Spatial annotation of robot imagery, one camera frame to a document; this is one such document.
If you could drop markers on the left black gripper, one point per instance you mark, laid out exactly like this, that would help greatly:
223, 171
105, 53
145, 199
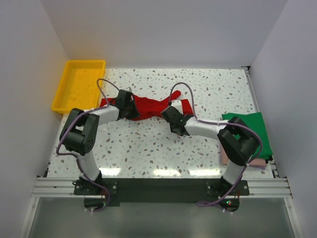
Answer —
135, 113

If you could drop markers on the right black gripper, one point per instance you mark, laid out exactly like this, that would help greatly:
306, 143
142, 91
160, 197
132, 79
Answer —
171, 128

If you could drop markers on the red t shirt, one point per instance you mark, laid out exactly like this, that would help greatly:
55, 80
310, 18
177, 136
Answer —
152, 108

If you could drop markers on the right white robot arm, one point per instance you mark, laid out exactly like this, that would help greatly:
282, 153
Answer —
210, 129

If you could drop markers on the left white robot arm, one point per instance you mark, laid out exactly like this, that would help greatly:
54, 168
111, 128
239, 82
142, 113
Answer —
79, 133

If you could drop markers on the yellow plastic bin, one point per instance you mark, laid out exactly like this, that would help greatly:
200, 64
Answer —
78, 87

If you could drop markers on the green folded t shirt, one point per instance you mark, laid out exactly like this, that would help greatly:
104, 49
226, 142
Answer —
255, 122

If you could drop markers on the pink folded t shirt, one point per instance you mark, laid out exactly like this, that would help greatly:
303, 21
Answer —
240, 143

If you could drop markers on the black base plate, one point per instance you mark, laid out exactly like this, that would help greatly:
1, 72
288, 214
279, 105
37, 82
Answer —
149, 190

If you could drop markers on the aluminium frame rail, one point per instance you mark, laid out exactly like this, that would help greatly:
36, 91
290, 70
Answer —
258, 187

